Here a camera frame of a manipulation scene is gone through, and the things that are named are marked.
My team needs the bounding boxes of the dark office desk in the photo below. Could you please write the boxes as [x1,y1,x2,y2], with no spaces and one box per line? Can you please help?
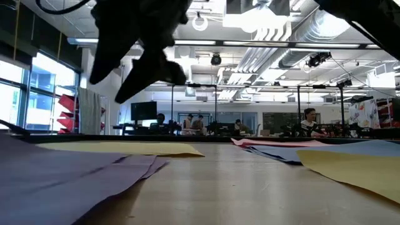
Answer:
[112,123,176,136]

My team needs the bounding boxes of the black rig frame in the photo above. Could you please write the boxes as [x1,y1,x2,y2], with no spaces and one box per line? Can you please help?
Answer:
[295,83,346,138]
[170,82,219,136]

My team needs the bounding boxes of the yellow paper sheet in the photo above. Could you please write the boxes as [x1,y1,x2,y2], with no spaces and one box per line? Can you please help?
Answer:
[36,141,206,158]
[296,149,400,204]

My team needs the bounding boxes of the black monitor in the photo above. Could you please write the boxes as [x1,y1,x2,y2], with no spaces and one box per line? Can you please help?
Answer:
[130,101,158,121]

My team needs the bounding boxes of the white ceiling panel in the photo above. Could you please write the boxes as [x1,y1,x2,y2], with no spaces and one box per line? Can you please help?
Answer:
[366,64,397,89]

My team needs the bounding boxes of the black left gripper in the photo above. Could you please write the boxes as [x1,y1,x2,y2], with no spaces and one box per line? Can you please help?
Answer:
[88,0,193,105]

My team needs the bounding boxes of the silver spiral duct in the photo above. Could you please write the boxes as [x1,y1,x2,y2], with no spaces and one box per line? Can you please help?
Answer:
[277,6,354,69]

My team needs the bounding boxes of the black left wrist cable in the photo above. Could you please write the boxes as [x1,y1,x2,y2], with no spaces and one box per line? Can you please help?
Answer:
[35,0,92,16]

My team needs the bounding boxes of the pink paper sheet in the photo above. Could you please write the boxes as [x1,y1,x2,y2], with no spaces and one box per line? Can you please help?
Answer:
[230,137,333,148]

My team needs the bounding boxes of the yellow hanging cord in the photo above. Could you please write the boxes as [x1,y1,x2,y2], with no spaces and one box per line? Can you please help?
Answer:
[12,0,21,61]
[57,29,64,61]

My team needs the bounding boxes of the black aluminium table frame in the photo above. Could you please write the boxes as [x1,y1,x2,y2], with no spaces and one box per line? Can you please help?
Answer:
[0,118,400,145]

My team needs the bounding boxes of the white ring lamp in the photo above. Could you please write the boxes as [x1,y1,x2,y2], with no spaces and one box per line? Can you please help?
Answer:
[191,15,209,32]

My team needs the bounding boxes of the black background robot arms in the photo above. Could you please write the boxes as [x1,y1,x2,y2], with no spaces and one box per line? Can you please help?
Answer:
[279,124,303,138]
[326,122,376,138]

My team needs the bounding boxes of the long ceiling light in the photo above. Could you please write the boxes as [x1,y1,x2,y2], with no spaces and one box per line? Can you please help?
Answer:
[67,37,100,45]
[173,39,384,51]

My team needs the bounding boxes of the large glass window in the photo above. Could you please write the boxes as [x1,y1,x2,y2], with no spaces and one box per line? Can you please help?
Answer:
[0,51,83,133]

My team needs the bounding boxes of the red shelf items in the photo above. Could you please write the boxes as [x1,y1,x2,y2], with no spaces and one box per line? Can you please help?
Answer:
[376,98,395,128]

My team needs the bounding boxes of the grey hanging cloth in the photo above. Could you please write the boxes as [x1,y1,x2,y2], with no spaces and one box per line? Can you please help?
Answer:
[77,87,103,135]

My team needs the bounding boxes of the red storage bin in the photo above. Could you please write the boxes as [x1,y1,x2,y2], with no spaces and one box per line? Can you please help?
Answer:
[57,93,79,113]
[56,117,79,131]

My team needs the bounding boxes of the black rig camera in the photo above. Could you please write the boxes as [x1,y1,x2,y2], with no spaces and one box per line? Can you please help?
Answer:
[307,51,333,68]

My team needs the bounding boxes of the person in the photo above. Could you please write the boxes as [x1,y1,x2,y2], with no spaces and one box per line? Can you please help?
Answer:
[149,112,173,136]
[299,107,326,138]
[182,114,195,136]
[192,114,206,136]
[234,118,251,135]

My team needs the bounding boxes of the blue paper sheet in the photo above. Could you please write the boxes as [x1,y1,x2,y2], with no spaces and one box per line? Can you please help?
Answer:
[245,146,306,166]
[246,139,400,166]

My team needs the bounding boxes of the floral cloth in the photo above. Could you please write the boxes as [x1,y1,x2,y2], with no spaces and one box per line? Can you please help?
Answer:
[348,99,379,129]

